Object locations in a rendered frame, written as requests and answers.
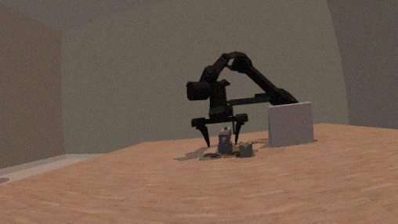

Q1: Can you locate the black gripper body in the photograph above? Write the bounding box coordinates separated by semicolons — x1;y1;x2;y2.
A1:
191;98;248;128

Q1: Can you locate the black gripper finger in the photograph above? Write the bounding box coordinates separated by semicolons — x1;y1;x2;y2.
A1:
196;126;210;146
235;123;245;145

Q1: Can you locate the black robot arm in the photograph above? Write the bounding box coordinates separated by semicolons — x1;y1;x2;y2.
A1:
186;51;298;124

